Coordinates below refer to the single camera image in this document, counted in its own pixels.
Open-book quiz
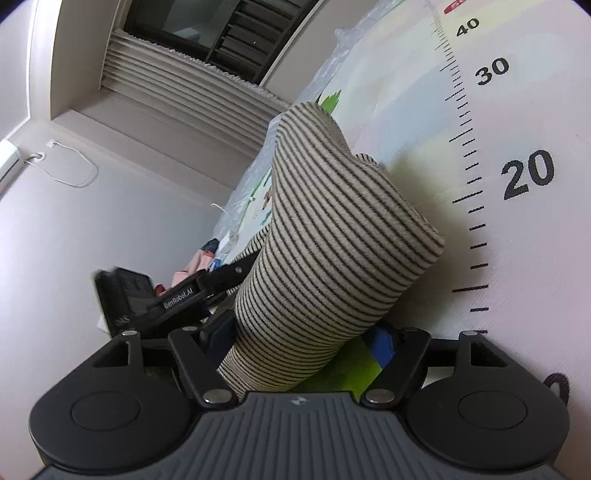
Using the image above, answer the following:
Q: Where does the printed cartoon play mat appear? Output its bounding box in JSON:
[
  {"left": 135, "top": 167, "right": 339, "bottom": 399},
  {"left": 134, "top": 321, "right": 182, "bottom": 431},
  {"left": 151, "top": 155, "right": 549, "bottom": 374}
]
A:
[{"left": 215, "top": 0, "right": 591, "bottom": 409}]

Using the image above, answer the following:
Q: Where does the white cable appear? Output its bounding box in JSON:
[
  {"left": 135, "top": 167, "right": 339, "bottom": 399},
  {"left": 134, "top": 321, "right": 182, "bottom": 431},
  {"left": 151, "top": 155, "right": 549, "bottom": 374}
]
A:
[{"left": 24, "top": 138, "right": 100, "bottom": 189}]

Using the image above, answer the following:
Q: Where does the pleated beige window blind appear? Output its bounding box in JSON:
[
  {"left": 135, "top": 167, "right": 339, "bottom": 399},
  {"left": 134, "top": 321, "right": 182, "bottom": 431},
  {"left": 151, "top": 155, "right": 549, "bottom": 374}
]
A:
[{"left": 98, "top": 31, "right": 291, "bottom": 163}]

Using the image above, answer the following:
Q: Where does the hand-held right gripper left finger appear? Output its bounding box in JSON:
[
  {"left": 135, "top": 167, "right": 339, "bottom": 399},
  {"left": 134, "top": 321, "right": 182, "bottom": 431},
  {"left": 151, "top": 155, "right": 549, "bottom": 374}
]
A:
[{"left": 93, "top": 318, "right": 237, "bottom": 409}]

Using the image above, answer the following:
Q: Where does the dark window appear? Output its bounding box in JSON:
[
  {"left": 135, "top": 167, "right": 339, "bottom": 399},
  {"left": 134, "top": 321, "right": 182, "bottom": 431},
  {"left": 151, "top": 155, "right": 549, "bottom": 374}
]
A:
[{"left": 124, "top": 0, "right": 320, "bottom": 88}]

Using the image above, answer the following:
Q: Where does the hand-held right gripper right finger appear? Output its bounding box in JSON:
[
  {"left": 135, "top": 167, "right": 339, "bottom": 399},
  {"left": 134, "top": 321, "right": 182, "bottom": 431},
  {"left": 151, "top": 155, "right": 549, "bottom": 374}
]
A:
[{"left": 360, "top": 324, "right": 505, "bottom": 410}]

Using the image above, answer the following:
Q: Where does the white air conditioner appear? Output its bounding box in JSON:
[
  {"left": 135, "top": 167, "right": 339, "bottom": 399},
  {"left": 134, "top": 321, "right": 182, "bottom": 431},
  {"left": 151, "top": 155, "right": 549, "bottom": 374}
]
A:
[{"left": 0, "top": 140, "right": 22, "bottom": 186}]

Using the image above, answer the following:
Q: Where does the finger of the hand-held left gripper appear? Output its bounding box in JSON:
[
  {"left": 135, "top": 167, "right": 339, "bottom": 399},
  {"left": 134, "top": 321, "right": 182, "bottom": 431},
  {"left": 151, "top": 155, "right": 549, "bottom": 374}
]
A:
[{"left": 198, "top": 255, "right": 257, "bottom": 297}]

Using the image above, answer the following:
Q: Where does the pile of colourful clothes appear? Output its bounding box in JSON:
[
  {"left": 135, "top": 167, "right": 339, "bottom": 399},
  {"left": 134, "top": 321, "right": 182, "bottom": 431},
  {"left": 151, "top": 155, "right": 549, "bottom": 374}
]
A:
[{"left": 154, "top": 237, "right": 225, "bottom": 296}]

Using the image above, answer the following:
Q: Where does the beige striped sweater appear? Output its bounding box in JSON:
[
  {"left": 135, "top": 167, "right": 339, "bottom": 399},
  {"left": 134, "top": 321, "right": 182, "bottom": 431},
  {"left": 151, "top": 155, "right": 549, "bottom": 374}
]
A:
[{"left": 217, "top": 102, "right": 447, "bottom": 394}]

